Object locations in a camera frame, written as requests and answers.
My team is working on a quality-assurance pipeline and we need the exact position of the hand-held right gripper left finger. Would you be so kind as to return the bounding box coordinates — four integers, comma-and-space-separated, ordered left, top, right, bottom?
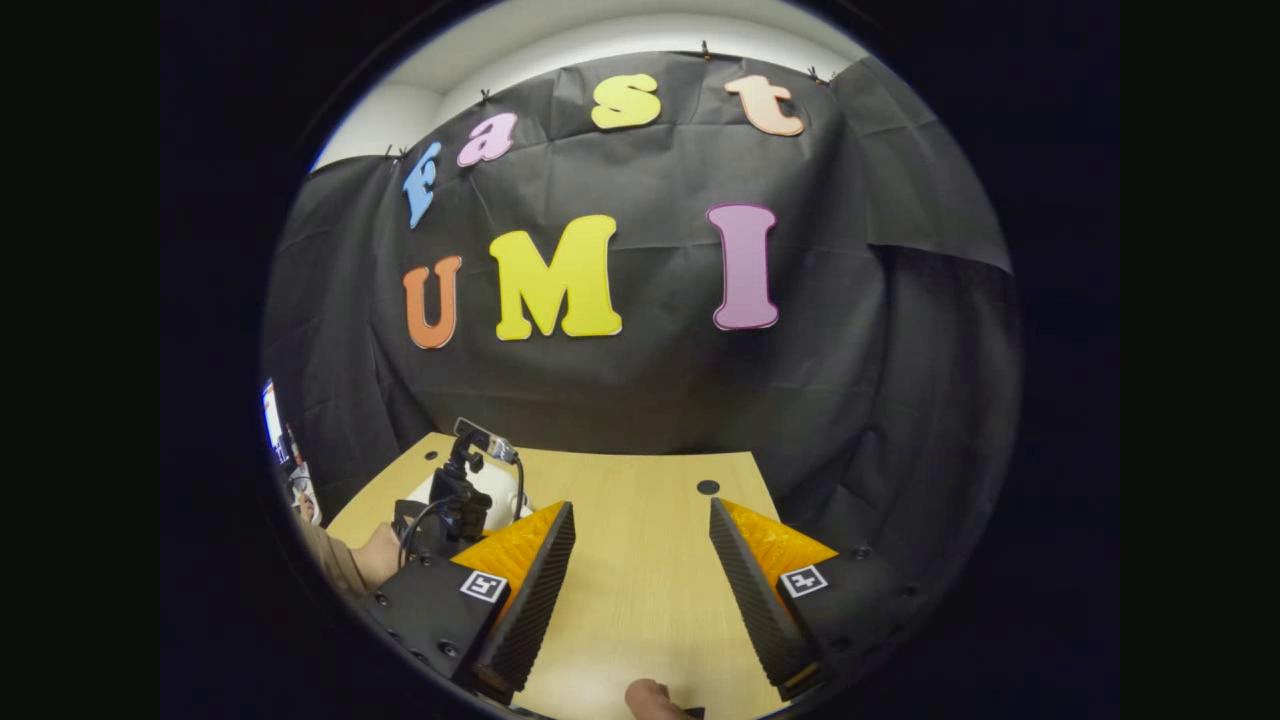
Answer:
360, 500, 578, 706

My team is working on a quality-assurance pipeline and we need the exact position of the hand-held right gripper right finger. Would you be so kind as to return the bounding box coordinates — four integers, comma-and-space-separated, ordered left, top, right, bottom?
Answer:
708, 497, 931, 701

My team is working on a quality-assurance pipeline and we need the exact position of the white suitcase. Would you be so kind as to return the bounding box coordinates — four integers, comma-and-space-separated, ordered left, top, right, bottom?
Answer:
410, 465, 533, 531

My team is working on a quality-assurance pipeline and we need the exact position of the bright screen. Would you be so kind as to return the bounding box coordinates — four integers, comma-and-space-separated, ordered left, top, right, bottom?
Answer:
262, 378, 289, 456

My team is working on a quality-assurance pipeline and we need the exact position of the black backdrop cloth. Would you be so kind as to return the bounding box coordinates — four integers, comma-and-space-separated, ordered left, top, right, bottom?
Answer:
262, 50, 1023, 601

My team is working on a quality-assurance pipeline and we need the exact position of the black cable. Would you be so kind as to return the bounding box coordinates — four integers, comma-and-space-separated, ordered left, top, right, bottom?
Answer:
398, 455, 528, 569

